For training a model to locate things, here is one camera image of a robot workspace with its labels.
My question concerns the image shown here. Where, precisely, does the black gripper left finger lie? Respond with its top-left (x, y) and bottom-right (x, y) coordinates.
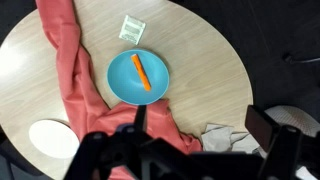
top-left (63, 104), bottom-right (158, 180)

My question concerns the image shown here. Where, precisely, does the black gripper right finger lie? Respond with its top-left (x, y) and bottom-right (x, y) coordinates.
top-left (244, 104), bottom-right (304, 180)

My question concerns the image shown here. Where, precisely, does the orange marker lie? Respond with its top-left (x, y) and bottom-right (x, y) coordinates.
top-left (130, 53), bottom-right (152, 92)

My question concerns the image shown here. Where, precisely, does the blue bowl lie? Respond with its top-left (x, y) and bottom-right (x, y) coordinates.
top-left (106, 49), bottom-right (170, 106)

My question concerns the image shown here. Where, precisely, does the large mesh office chair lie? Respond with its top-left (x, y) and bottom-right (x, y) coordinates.
top-left (263, 105), bottom-right (320, 180)

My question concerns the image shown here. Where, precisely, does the beige cloth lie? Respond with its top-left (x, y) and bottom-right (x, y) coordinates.
top-left (200, 123), bottom-right (264, 156)

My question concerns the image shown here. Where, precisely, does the red cloth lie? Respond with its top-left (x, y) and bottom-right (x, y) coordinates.
top-left (34, 0), bottom-right (204, 180)

